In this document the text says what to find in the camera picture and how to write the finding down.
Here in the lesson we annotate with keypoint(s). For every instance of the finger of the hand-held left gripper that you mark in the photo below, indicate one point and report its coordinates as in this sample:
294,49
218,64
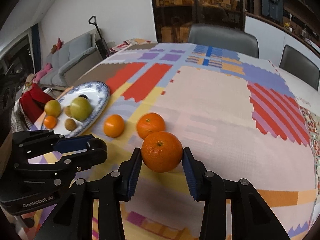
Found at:
82,158
72,143

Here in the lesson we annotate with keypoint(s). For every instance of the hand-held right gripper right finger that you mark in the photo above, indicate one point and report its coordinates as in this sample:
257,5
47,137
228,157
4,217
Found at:
190,177

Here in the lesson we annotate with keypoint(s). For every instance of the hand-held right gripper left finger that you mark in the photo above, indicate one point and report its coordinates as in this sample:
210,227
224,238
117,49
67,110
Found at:
132,177

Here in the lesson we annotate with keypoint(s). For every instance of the small brown kiwi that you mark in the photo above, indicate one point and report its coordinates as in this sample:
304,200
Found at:
66,111
70,124

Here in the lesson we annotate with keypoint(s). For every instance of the dark purple plum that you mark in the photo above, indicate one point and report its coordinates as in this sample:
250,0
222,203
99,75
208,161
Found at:
83,96
97,143

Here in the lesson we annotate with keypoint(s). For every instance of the small orange mandarin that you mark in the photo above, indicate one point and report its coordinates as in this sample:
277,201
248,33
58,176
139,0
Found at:
50,121

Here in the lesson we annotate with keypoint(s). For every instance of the green pear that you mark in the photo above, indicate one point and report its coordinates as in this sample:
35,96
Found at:
80,108

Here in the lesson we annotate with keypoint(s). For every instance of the deep orange mandarin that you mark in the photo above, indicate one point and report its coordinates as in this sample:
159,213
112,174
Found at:
162,152
150,126

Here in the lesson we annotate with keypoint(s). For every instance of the yellow-brown pear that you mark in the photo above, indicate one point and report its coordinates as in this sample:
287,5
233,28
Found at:
52,108

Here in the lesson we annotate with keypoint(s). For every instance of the light smooth orange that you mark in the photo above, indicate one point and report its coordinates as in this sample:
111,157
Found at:
114,125

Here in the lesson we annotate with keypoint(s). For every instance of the blue rimmed white plate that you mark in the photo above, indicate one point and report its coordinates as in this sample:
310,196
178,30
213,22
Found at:
100,92

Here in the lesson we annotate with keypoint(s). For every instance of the grey striped cloth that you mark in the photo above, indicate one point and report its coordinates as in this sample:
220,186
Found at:
20,117

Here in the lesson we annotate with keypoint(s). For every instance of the red jacket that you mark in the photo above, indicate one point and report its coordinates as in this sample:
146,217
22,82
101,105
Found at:
32,100

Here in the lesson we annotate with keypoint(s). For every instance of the pink plush toy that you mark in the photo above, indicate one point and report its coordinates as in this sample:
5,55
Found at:
41,73

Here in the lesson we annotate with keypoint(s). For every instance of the colourful patchwork tablecloth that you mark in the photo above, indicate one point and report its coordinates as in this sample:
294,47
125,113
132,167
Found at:
205,100

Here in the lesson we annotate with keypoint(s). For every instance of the grey sofa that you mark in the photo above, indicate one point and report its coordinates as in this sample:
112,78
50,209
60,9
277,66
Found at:
72,52

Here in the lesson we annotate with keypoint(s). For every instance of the red plush toy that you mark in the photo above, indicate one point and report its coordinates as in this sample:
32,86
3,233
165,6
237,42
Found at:
57,46

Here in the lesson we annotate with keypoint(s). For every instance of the mosaic patterned cloth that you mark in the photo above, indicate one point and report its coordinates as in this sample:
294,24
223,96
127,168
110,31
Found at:
312,127

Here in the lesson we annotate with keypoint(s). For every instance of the grey office chair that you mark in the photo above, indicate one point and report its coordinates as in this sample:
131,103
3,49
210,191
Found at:
300,65
220,38

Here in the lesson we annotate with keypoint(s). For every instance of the white base cabinet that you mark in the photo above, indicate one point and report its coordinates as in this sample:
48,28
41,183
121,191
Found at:
267,35

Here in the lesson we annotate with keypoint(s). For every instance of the dark glass cabinet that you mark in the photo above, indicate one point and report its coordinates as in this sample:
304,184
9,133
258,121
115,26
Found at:
175,12

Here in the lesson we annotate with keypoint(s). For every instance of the black thermos bottle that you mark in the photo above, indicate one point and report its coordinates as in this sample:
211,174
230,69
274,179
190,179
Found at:
250,4

